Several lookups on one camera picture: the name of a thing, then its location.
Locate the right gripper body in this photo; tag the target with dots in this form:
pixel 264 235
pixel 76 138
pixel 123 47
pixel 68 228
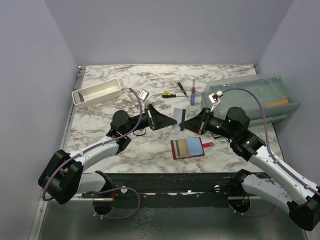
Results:
pixel 213 124

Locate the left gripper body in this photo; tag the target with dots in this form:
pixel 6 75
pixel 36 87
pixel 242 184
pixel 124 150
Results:
pixel 146 121

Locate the silver grey card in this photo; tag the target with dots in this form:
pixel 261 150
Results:
pixel 179 114

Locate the gold credit card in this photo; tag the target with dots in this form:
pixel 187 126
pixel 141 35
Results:
pixel 181 148

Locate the red card holder wallet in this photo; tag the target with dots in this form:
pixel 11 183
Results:
pixel 195 147

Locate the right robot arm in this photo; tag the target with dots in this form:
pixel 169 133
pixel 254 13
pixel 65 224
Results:
pixel 294 194

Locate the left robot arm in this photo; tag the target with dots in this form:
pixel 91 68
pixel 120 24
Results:
pixel 63 176

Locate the yellow black screwdriver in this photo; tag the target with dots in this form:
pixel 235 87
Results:
pixel 168 95

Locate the blue red screwdriver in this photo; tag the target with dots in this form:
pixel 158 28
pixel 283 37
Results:
pixel 192 97

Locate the green black screwdriver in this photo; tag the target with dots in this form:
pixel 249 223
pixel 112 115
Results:
pixel 182 89

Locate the white rectangular tray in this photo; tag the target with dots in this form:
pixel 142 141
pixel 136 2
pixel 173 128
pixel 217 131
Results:
pixel 96 94

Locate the clear plastic storage box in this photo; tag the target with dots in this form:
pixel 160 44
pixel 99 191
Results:
pixel 247 91

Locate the orange item in box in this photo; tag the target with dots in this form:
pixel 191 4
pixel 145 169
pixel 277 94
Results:
pixel 282 102

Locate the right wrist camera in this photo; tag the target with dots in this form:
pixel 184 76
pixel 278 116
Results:
pixel 215 99

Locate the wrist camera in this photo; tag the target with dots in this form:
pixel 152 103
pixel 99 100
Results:
pixel 215 99
pixel 143 94

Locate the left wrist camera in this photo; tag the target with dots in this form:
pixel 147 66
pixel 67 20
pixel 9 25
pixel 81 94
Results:
pixel 143 94

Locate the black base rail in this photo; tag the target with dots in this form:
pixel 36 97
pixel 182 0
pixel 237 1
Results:
pixel 169 190

